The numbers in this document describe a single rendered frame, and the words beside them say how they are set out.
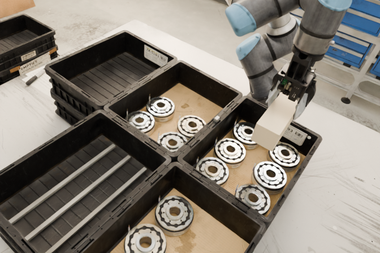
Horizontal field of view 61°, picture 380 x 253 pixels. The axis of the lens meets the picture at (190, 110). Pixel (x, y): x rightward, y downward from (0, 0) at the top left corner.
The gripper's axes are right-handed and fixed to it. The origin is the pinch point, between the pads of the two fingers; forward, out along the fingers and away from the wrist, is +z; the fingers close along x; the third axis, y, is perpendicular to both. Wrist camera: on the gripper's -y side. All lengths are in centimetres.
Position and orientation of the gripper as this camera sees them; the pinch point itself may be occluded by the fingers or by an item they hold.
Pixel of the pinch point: (283, 108)
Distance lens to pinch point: 89.2
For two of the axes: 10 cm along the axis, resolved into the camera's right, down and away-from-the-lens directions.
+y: -5.5, 5.2, -6.5
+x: 8.2, 4.6, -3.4
